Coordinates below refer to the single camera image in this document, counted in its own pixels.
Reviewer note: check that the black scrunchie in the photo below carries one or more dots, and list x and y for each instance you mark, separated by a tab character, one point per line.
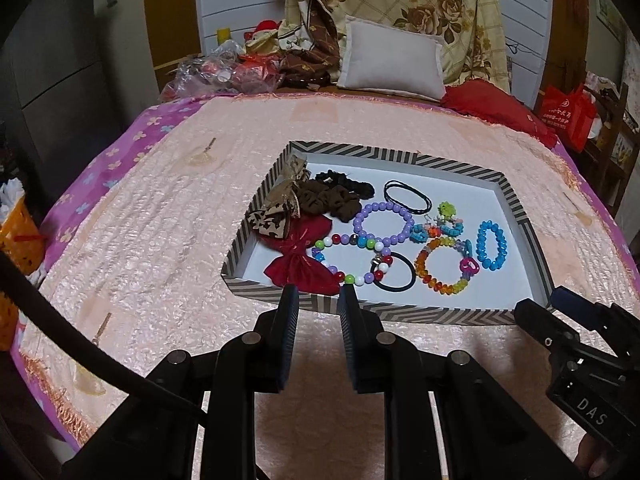
357	187

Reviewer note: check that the orange plastic basket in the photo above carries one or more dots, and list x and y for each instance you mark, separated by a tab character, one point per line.
20	245

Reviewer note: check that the grey refrigerator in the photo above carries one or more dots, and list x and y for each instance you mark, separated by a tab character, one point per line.
55	60

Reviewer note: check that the yellow container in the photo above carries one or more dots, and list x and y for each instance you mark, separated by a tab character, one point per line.
224	35

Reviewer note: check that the red plush toy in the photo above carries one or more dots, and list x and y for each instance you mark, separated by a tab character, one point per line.
262	32

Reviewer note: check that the white pillow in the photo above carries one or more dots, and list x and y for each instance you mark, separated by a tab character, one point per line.
390	60

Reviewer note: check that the wooden chair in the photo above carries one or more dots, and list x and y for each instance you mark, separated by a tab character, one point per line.
617	125

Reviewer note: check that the red cushion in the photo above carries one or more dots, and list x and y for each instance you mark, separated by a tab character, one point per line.
485	100

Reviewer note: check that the clear bag of red packets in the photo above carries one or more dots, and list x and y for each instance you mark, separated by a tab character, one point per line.
215	72

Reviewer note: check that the wall poster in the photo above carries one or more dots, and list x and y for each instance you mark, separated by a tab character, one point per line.
610	17

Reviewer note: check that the purple floral bedsheet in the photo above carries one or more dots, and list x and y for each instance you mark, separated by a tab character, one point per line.
150	125

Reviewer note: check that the pink heart-shaped trinket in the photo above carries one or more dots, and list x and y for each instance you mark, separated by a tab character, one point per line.
468	266

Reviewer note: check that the brown floral quilt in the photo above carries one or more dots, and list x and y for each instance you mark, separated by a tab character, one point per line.
310	55

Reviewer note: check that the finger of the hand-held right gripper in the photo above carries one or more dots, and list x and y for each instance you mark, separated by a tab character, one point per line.
575	302
540	322

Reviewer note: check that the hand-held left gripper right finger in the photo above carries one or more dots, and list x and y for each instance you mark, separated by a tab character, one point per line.
347	340

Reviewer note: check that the red shopping bag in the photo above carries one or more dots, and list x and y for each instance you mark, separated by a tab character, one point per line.
565	115

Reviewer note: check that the person's right hand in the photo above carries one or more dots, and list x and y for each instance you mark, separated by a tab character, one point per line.
590	457

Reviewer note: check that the white crumpled cloth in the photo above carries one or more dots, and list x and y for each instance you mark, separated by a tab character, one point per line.
37	270

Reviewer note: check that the pink quilted bedspread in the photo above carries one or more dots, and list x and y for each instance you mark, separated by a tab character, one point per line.
175	210

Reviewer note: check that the gold organza leopard bow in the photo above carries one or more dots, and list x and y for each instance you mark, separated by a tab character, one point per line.
272	220

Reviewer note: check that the white plastic bag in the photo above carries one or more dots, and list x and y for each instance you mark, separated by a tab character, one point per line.
10	200

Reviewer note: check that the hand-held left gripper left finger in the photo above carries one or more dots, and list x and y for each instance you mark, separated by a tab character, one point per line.
290	335

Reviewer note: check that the red satin bow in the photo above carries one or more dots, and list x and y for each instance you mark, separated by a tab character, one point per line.
300	265

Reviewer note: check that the striped tray box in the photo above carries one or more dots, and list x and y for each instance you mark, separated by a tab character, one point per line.
460	190

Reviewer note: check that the brown wooden panel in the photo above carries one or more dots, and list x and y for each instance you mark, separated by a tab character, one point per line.
170	10

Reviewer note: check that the brown scrunchie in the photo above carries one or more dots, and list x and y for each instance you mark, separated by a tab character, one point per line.
325	200

